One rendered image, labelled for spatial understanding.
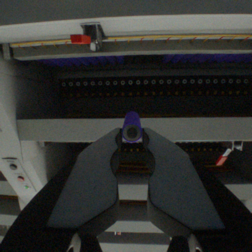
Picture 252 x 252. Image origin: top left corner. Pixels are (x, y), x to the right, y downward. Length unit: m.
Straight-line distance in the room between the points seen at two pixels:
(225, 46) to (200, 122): 0.13
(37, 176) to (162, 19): 0.41
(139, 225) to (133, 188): 0.20
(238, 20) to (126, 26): 0.15
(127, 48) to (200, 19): 0.11
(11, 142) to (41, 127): 0.08
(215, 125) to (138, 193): 0.25
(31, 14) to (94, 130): 0.20
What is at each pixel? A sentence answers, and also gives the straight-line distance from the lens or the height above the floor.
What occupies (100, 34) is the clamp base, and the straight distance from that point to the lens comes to 0.25.
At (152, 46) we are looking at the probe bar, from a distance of 0.27.
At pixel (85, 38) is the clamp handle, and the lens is 0.19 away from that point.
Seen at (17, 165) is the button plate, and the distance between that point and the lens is 0.42.
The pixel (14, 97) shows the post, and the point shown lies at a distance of 0.36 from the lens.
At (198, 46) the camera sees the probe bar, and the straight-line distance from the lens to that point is 0.29.
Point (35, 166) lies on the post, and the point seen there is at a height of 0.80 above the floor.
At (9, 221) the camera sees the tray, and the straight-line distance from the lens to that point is 0.75.
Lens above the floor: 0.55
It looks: 31 degrees up
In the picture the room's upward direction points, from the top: 178 degrees clockwise
